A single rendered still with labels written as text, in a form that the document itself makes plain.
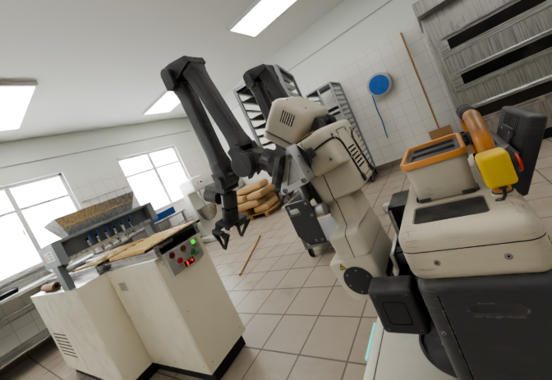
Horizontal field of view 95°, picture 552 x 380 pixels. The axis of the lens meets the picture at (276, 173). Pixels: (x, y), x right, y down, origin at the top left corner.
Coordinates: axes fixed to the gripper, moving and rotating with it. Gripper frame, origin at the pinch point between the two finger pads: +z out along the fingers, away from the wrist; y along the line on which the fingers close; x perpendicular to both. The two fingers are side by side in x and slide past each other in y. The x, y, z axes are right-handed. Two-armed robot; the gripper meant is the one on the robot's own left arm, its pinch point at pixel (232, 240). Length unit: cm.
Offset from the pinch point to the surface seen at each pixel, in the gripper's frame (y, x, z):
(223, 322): -25, -39, 88
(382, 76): -417, -20, -68
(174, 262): -13, -59, 40
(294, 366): -26, 12, 91
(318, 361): -31, 23, 85
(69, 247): 7, -146, 46
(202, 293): -22, -50, 66
